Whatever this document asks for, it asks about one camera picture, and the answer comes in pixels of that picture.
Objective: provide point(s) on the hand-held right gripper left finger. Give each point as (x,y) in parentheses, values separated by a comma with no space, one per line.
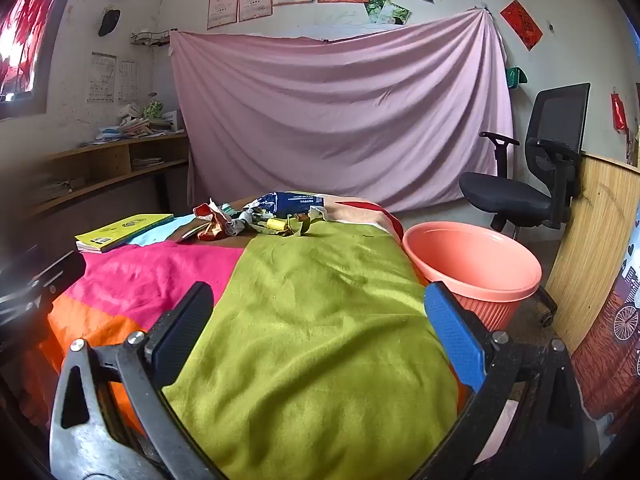
(180,332)

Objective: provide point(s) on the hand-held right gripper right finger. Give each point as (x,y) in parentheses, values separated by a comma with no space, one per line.
(452,332)

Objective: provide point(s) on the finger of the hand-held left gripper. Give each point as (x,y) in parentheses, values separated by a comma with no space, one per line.
(55,272)

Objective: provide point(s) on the salmon plastic basin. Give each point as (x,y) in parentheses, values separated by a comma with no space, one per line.
(475,265)

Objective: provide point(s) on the red orange wrapper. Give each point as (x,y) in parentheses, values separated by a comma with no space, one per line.
(212,225)

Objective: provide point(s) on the green white wrapper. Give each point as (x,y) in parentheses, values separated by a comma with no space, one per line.
(245,222)

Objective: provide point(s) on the small yellow wrapper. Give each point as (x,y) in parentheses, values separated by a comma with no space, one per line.
(277,225)

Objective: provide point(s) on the small brown wrapper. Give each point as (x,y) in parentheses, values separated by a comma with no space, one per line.
(301,216)

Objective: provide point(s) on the blue snack wrapper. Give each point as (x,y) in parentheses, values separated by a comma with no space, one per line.
(290,203)

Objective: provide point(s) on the yellow book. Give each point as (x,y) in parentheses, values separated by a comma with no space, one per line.
(125,227)

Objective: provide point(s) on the wooden shelf unit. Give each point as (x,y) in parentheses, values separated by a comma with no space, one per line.
(100,155)

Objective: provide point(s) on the colourful patchwork tablecloth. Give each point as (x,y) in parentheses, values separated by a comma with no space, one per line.
(310,335)

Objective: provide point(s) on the black office chair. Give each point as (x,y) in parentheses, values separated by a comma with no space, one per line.
(505,195)

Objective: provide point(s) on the pile of papers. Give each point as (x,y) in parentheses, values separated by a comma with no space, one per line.
(132,127)

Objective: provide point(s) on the bamboo wood panel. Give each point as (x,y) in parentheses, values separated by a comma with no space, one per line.
(595,240)

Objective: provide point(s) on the white box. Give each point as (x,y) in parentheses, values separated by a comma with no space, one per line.
(175,121)

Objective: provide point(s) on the red patterned window curtain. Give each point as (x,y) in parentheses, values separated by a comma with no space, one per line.
(25,35)

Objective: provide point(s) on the pink hanging sheet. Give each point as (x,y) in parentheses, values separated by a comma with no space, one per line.
(340,110)

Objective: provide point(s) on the black hanging cap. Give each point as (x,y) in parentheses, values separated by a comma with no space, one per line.
(108,21)

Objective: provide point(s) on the red hanging ornament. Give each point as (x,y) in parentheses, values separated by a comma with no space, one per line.
(619,110)

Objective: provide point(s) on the wall calendar sheet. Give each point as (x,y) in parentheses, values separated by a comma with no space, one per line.
(128,81)
(102,77)

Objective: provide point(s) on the green wall holder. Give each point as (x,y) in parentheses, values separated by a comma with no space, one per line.
(515,77)

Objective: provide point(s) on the red paper wall decoration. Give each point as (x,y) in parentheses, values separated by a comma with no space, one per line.
(521,25)

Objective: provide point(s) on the green wall photo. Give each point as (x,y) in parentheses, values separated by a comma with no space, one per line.
(372,6)
(397,13)

